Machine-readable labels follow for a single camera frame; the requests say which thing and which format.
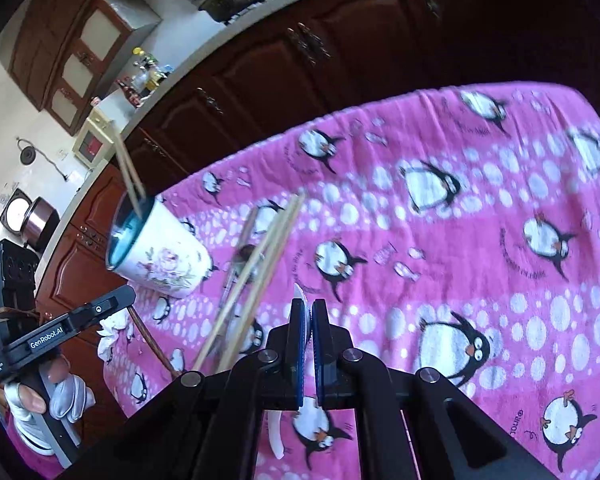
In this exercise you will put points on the light bamboo chopstick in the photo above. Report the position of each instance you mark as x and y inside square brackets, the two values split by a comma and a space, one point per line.
[264, 258]
[205, 350]

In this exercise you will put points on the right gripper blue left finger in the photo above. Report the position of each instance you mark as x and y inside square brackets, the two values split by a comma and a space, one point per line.
[298, 336]

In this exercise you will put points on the wooden handled metal fork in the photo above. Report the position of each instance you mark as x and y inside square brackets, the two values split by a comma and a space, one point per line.
[152, 343]

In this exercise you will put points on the condiment bottles on counter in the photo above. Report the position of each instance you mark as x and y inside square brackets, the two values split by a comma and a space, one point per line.
[148, 76]

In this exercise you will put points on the white ceramic spoon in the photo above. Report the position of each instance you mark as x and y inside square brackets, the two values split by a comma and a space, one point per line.
[274, 418]

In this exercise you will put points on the stainless steel spoon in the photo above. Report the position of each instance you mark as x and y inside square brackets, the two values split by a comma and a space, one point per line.
[241, 272]

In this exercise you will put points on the white floral utensil cup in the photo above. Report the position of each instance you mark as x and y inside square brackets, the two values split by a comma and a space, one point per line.
[149, 246]

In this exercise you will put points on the pink penguin towel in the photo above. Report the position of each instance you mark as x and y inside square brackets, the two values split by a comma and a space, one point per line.
[455, 228]

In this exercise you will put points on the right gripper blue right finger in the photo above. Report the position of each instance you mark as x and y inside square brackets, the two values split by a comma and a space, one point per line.
[333, 389]

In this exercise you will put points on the pink rice cooker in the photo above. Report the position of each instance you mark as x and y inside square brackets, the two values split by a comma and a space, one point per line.
[33, 221]

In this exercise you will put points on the dark wooden kitchen cabinets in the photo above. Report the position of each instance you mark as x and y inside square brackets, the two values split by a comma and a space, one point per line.
[317, 58]

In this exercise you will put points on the white small oven appliance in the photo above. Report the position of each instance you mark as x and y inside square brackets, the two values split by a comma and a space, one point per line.
[95, 138]

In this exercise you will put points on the tall wooden glass cupboard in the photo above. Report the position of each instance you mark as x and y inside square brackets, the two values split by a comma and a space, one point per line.
[69, 52]

